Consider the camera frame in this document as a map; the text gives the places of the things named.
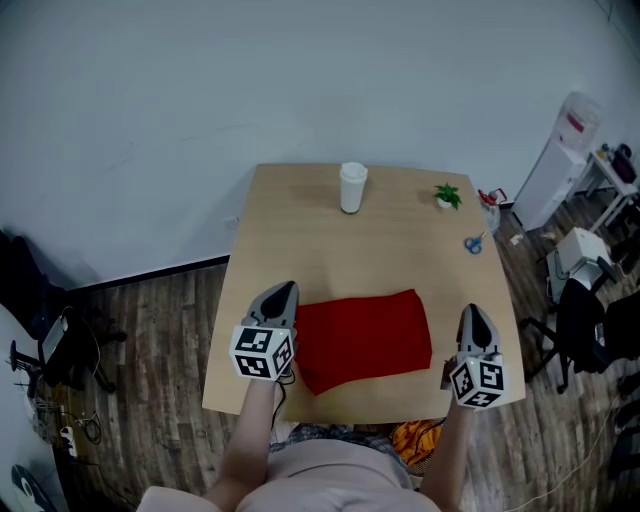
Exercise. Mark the small potted green plant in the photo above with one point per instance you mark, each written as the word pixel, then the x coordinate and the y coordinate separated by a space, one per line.
pixel 447 195

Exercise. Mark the orange cloth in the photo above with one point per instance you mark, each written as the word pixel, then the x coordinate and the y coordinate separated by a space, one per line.
pixel 407 440

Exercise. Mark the white side desk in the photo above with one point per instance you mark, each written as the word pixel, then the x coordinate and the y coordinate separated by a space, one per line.
pixel 612 175

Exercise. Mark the black high-back office chair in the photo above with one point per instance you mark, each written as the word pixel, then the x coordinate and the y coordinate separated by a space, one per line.
pixel 580 325

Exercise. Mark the white drawer cabinet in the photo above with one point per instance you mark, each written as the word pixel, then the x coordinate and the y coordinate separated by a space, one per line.
pixel 580 250

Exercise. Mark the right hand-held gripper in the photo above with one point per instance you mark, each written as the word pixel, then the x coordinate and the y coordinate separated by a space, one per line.
pixel 477 382

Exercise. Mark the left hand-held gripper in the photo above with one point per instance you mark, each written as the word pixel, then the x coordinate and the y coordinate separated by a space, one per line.
pixel 260 352

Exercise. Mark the dark bag on desk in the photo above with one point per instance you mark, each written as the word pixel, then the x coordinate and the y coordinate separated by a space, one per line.
pixel 625 165

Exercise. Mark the black low swivel chair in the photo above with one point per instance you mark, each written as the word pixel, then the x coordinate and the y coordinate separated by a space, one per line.
pixel 70 350

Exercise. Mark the black fabric bundle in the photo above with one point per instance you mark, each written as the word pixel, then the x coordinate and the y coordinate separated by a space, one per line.
pixel 25 275

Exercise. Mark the silver laptop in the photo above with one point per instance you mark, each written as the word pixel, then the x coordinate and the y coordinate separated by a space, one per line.
pixel 54 337

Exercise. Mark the clear spray bottle red trigger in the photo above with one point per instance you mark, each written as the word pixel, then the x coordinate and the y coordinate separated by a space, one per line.
pixel 492 197

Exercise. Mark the white lidded cup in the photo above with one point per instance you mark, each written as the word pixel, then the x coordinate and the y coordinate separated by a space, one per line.
pixel 352 190

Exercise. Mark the person's right forearm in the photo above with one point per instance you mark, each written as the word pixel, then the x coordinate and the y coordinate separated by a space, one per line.
pixel 445 460

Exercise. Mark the person's left forearm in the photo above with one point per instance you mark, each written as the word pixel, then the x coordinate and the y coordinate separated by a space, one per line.
pixel 247 440

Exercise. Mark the white power strip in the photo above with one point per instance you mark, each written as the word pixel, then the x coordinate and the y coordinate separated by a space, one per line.
pixel 69 442

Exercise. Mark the white water dispenser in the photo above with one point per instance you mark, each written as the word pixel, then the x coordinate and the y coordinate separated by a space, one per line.
pixel 547 185

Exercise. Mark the person's pink top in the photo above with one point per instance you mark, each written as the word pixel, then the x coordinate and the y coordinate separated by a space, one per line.
pixel 325 480

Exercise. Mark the clear water jug red label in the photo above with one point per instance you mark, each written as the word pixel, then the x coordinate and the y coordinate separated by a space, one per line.
pixel 580 120

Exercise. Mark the red sweatshirt with print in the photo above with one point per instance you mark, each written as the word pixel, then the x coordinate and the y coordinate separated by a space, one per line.
pixel 365 340

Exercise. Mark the black white round device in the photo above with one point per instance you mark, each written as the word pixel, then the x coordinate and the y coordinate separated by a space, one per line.
pixel 30 490

